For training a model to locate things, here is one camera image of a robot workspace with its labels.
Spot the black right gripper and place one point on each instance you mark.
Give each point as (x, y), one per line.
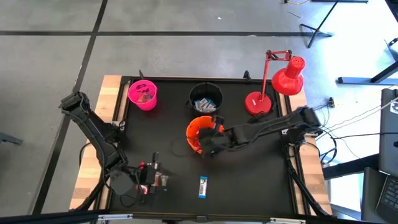
(222, 141)

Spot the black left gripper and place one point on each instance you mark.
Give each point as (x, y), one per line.
(148, 177)

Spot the clear green gummy pack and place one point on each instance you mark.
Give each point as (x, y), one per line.
(164, 180)

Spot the red candy pack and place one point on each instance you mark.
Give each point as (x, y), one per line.
(143, 188)

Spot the blue white chocolate bar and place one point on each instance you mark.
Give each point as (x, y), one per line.
(211, 104)
(205, 101)
(198, 103)
(203, 188)
(201, 107)
(207, 108)
(213, 109)

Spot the orange pumpkin face bucket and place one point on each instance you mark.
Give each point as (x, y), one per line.
(192, 137)

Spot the clear dark gummy pack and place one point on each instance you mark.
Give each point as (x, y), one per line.
(148, 95)
(150, 99)

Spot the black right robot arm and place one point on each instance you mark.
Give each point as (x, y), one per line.
(273, 124)

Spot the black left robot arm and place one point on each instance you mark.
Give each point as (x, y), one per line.
(96, 133)

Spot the black plastic bucket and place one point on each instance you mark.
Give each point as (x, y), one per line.
(194, 90)

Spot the pink plastic bucket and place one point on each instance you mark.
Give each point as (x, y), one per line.
(147, 105)

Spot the black table mat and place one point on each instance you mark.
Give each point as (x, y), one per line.
(248, 186)

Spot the red desk lamp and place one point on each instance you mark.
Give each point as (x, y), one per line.
(287, 81)

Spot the black power adapter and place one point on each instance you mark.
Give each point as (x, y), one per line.
(331, 102)

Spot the black tripod stand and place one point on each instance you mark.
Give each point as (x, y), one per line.
(316, 30)

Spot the black furniture foot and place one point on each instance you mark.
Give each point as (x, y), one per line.
(9, 139)

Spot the black desk leg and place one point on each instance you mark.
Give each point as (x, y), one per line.
(357, 80)

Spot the grey open laptop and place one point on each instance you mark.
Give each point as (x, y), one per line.
(370, 193)

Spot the grey closed laptop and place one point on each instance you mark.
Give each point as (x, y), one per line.
(388, 140)

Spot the silver aluminium bracket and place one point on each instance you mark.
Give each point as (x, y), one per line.
(287, 221)
(115, 216)

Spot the black frame clamp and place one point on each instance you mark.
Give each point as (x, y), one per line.
(247, 76)
(141, 75)

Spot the black aluminium frame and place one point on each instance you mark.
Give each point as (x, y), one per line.
(62, 217)

